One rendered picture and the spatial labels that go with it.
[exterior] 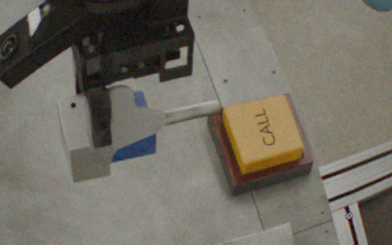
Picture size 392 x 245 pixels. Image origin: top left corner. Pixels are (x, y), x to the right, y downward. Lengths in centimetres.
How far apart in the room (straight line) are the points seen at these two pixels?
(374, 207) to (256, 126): 72
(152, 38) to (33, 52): 9
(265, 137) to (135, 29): 28
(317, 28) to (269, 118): 114
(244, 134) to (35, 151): 20
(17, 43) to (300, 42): 140
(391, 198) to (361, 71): 46
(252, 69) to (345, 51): 105
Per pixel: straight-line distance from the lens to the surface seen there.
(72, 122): 89
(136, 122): 85
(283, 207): 104
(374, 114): 208
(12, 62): 78
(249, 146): 102
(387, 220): 173
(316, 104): 206
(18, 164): 106
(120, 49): 77
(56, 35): 76
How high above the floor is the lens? 171
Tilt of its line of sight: 58 degrees down
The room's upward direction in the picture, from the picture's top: 4 degrees clockwise
